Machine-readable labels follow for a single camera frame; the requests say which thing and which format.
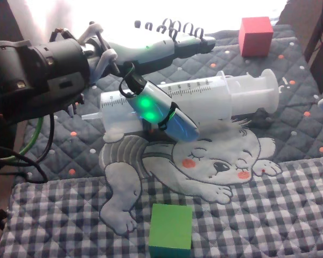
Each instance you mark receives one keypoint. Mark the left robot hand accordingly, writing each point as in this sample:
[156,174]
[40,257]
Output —
[150,53]

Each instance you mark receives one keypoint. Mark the large clear plastic syringe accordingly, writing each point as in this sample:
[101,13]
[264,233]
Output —
[204,99]

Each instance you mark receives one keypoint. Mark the dark brown furniture panel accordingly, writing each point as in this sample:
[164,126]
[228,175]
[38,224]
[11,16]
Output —
[312,32]
[2,18]

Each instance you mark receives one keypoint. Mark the red cube block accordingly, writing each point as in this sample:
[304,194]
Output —
[254,40]

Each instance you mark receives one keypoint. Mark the grey quilt with printed bear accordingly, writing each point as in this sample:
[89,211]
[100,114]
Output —
[258,215]

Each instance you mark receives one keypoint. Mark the green cube block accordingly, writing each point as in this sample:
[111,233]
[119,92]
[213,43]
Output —
[169,225]

